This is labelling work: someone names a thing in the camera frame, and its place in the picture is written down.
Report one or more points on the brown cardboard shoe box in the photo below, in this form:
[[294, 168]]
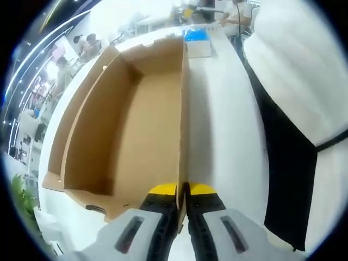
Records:
[[136, 108]]

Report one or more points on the pink computer monitor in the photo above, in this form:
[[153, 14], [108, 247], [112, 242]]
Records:
[[58, 51]]

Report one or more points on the soft blue tissue pack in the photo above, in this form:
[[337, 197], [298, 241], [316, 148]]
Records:
[[197, 40]]

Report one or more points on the green potted plant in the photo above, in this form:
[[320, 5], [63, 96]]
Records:
[[24, 198]]

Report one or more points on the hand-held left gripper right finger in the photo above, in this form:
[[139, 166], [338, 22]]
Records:
[[204, 209]]

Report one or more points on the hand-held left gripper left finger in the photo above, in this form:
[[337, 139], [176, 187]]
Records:
[[160, 209]]

